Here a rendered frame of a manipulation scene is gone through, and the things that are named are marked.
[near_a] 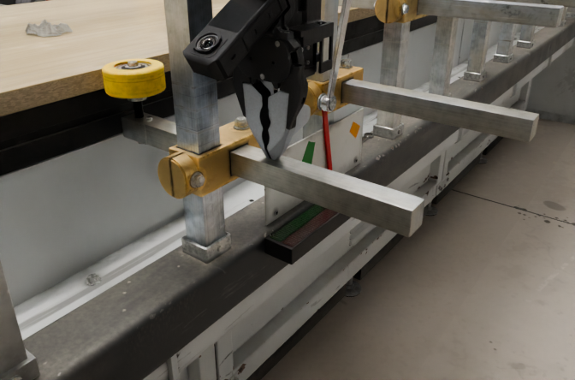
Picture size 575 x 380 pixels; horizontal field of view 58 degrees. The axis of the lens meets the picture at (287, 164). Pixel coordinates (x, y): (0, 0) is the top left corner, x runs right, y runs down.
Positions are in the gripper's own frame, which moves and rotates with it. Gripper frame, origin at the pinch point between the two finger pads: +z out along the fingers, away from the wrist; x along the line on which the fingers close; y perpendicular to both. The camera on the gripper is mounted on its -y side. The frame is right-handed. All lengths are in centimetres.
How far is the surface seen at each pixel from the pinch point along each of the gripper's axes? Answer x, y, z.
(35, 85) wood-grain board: 27.6, -10.8, -5.2
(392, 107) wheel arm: -3.5, 24.0, 0.9
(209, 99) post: 5.9, -2.9, -5.8
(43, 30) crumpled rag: 55, 6, -5
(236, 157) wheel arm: 4.0, -1.0, 1.5
